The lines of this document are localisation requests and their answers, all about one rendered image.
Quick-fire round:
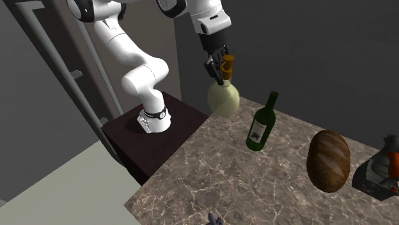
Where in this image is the pale round bottle brown top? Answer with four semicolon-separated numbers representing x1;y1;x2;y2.
207;54;241;119

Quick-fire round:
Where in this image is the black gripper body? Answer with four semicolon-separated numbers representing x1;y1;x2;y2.
198;30;230;56

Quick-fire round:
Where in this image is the dark robot stand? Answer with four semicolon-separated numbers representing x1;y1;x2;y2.
100;91;210;186

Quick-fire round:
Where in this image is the brown bread loaf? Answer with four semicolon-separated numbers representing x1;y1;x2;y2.
306;129;352;194

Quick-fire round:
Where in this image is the green wine bottle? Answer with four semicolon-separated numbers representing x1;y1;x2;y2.
245;91;280;153

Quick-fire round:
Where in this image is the grey bar frame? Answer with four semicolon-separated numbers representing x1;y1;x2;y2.
15;0;126;166

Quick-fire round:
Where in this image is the small blue grey object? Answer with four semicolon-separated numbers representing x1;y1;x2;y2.
205;212;225;225

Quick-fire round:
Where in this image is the black appliance with orange parts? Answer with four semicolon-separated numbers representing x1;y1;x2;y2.
351;134;399;202

